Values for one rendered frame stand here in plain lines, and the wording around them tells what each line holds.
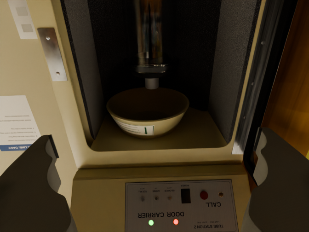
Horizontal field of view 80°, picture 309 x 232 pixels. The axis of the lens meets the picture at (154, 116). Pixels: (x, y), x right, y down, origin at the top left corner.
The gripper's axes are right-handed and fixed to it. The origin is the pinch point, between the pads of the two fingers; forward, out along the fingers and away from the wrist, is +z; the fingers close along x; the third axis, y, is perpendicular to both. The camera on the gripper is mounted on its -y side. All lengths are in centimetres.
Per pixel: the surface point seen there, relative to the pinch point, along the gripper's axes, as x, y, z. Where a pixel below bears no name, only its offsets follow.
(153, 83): 0.1, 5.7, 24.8
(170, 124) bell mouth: 3.1, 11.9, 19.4
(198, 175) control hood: 7.8, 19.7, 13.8
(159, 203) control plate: 0.5, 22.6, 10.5
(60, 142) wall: -43, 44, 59
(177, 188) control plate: 3.7, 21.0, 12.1
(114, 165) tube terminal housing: -7.8, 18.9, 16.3
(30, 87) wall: -47, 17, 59
